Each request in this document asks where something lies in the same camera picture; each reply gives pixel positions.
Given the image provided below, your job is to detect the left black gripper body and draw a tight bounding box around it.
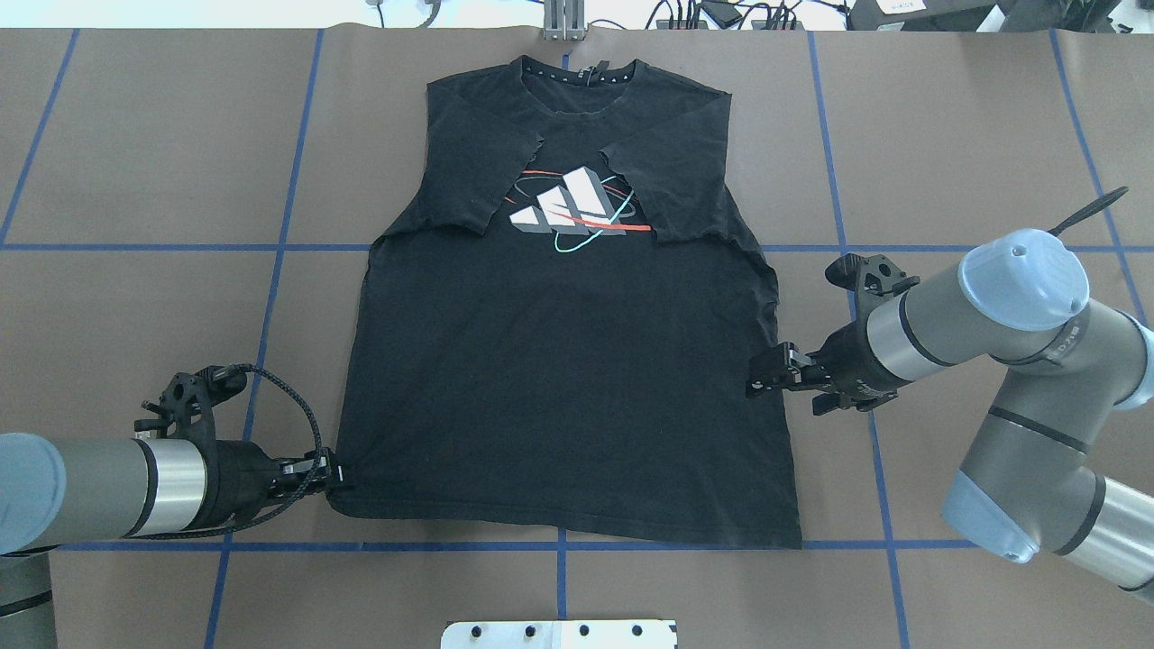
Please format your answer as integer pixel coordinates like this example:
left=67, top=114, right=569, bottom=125
left=209, top=441, right=286, bottom=525

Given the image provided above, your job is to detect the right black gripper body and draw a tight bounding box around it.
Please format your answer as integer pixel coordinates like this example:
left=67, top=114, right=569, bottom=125
left=790, top=325, right=889, bottom=416

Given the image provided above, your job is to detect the black printed t-shirt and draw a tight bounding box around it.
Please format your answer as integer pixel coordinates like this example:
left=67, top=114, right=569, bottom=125
left=328, top=55, right=802, bottom=549

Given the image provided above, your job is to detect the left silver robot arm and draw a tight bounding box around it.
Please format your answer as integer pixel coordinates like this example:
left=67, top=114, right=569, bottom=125
left=1, top=433, right=343, bottom=648

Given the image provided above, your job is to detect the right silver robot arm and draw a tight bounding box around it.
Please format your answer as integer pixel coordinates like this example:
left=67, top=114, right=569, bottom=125
left=745, top=229, right=1153, bottom=603

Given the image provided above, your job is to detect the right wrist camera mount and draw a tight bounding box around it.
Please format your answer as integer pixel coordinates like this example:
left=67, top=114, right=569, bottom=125
left=824, top=253, right=920, bottom=299

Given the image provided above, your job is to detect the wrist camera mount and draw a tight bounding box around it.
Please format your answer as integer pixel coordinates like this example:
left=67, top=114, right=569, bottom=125
left=824, top=253, right=920, bottom=299
left=133, top=365, right=248, bottom=443

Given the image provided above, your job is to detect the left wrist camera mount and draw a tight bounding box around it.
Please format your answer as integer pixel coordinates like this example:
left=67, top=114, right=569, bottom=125
left=133, top=365, right=248, bottom=443

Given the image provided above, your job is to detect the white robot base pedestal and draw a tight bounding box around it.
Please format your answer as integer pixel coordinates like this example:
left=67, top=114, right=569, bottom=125
left=440, top=619, right=680, bottom=648

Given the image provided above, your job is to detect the aluminium frame post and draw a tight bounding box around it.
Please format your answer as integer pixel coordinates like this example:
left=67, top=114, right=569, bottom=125
left=541, top=0, right=589, bottom=42

